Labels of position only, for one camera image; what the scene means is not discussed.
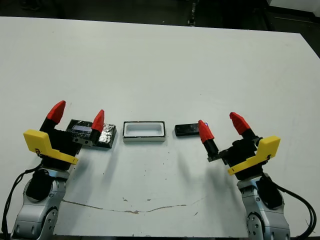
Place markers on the black foil-wrapped block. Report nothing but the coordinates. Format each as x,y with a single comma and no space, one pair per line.
107,136

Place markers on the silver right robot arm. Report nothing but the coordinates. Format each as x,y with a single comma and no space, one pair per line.
267,220

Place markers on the black camera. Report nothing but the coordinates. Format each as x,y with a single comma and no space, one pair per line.
186,130

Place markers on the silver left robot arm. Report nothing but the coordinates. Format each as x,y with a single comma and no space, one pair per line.
37,215

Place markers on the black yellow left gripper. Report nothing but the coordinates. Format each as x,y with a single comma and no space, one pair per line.
61,143

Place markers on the white furniture panel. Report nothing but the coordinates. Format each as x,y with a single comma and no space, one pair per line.
292,2

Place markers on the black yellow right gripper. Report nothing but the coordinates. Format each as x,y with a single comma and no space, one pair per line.
246,155

